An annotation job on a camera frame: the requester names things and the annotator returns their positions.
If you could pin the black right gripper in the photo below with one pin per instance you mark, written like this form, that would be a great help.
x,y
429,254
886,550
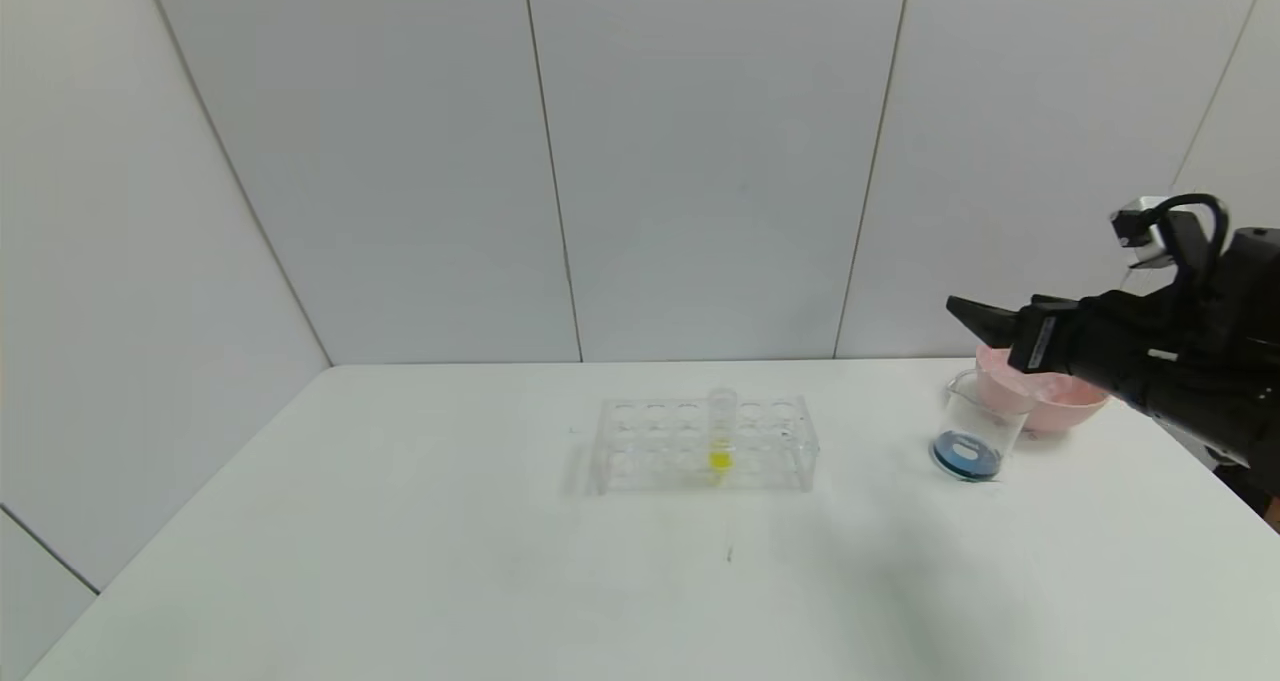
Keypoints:
x,y
1040,337

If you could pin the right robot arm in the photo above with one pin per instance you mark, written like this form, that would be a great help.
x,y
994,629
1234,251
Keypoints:
x,y
1240,361

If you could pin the yellow pigment test tube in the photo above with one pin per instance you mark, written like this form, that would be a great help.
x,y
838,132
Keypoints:
x,y
720,455

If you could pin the clear plastic test tube rack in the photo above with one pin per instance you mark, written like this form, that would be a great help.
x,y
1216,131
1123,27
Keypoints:
x,y
690,466

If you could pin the pink bowl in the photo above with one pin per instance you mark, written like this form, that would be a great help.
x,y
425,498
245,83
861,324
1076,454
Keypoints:
x,y
1060,406

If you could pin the clear glass beaker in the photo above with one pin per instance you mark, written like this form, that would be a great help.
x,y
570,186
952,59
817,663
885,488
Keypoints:
x,y
975,441

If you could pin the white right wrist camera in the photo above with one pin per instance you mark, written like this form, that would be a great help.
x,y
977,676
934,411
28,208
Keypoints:
x,y
1150,226

